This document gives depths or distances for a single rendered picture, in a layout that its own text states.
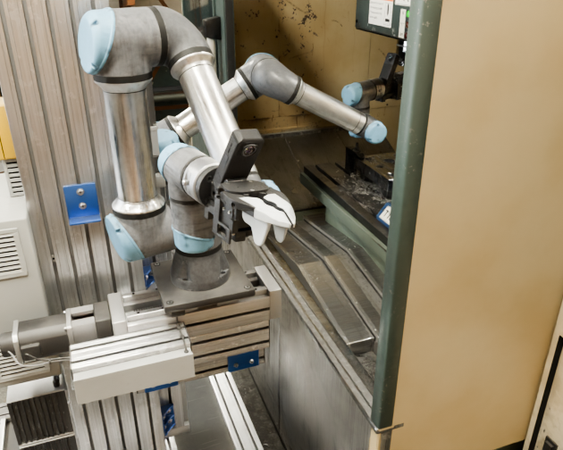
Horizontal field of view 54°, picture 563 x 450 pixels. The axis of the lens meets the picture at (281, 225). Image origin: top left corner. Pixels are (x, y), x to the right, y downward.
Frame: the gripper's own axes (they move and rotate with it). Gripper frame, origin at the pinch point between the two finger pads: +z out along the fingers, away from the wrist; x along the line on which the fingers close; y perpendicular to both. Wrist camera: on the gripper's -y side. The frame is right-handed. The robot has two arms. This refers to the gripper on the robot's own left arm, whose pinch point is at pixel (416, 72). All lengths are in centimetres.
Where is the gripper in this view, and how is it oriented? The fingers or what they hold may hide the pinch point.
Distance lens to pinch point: 224.0
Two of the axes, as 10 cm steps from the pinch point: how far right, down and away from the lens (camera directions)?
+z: 8.1, -3.1, 5.0
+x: 5.8, 3.5, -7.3
